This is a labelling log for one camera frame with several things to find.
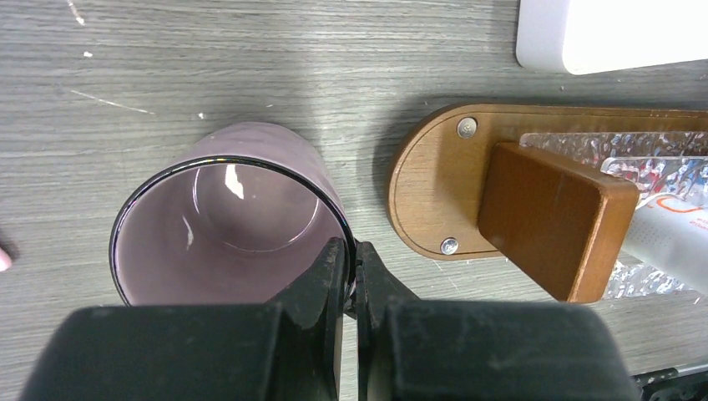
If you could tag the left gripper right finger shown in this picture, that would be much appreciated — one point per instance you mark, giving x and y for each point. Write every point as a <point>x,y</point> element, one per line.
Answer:
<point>420,349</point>

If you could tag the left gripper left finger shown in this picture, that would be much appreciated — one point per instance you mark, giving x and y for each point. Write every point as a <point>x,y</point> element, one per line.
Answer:
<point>288,348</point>

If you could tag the purple mug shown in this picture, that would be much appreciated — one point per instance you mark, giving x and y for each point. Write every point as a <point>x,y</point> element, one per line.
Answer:
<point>236,219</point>

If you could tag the oval wooden tray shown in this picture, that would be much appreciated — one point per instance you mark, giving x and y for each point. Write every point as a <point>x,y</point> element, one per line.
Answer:
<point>436,182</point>

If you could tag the orange cap toothpaste tube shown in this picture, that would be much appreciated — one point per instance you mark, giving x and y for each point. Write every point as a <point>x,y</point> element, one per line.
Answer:
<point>670,235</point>

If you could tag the clear glass holder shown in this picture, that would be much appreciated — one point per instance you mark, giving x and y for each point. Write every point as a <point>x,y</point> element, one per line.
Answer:
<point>657,163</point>

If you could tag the white plastic tray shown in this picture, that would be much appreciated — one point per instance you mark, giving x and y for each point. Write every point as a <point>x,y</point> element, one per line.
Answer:
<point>589,37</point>

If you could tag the pink toothbrush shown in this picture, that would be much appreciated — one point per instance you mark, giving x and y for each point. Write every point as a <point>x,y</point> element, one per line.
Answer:
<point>5,261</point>

